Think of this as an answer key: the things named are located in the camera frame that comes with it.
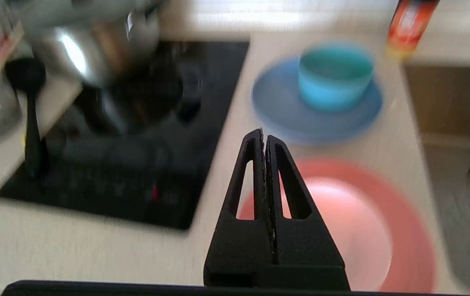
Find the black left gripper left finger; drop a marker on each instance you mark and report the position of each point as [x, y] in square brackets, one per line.
[239, 250]

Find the large pink plate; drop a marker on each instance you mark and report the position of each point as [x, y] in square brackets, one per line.
[411, 230]

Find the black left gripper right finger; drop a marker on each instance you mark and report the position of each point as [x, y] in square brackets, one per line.
[309, 250]

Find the black induction cooktop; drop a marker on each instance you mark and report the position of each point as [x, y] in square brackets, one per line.
[116, 193]

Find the yellow-capped dish soap bottle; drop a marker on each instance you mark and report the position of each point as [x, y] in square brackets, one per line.
[409, 24]

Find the stainless steel sink basin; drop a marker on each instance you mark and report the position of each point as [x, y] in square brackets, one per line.
[457, 102]

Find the blue plate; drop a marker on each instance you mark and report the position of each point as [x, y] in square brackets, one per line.
[276, 107]

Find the teal bowl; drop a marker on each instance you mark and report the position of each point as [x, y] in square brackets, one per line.
[333, 82]

